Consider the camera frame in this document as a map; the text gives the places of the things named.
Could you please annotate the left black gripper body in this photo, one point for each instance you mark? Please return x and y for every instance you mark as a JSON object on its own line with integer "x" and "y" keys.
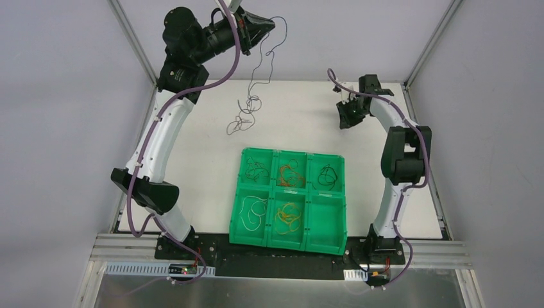
{"x": 244, "y": 36}

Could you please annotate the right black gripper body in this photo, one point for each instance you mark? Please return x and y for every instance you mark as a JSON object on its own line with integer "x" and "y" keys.
{"x": 351, "y": 110}

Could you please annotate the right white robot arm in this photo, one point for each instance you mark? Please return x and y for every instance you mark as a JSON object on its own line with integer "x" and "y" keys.
{"x": 404, "y": 163}

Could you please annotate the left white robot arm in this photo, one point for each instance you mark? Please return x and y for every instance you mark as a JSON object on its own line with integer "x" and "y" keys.
{"x": 181, "y": 80}

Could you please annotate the green six-compartment tray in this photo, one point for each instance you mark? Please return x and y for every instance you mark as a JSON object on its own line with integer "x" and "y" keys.
{"x": 290, "y": 200}

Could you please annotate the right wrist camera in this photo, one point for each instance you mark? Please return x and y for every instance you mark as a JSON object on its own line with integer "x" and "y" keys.
{"x": 346, "y": 92}

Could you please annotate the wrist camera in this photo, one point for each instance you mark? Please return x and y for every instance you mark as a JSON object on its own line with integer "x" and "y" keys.
{"x": 346, "y": 92}
{"x": 233, "y": 5}

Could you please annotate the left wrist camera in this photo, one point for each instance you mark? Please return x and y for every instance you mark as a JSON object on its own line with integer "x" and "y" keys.
{"x": 233, "y": 5}

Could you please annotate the right white cable duct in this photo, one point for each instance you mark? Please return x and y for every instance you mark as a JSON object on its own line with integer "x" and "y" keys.
{"x": 355, "y": 275}

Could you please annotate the white cable duct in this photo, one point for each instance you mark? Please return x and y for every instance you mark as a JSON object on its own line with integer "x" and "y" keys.
{"x": 158, "y": 269}
{"x": 355, "y": 275}

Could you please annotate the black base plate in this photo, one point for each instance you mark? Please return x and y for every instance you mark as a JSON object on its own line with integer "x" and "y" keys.
{"x": 245, "y": 261}

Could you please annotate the aluminium frame rail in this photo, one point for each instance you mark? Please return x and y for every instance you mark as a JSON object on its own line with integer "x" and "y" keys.
{"x": 421, "y": 254}

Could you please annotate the left white cable duct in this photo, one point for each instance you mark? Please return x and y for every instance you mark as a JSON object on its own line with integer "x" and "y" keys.
{"x": 158, "y": 269}

